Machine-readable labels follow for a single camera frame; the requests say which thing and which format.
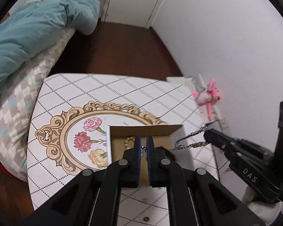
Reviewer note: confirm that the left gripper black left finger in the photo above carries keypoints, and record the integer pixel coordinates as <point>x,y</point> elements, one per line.
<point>124,173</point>

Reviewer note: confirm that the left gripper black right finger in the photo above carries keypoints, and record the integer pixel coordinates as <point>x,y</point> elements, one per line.
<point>163,172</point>

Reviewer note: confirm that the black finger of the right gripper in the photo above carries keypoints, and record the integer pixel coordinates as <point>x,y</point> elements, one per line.
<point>217,138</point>

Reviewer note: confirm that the white cardboard box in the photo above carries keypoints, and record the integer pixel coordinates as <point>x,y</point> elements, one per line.
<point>141,150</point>

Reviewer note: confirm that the pink panther plush toy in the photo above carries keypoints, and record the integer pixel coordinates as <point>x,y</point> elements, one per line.
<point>208,97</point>

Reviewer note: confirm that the white patterned tablecloth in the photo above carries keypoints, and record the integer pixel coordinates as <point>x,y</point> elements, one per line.
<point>87,121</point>

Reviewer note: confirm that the checkered bed sheet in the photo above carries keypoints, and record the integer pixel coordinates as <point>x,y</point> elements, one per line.
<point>17,102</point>

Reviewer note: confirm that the white door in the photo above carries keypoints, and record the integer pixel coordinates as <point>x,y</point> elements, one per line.
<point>139,13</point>

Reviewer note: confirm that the teal duvet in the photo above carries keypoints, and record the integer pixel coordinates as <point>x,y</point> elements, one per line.
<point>37,25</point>

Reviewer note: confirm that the white wall socket panel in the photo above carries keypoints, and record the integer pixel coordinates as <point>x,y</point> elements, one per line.
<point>223,122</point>

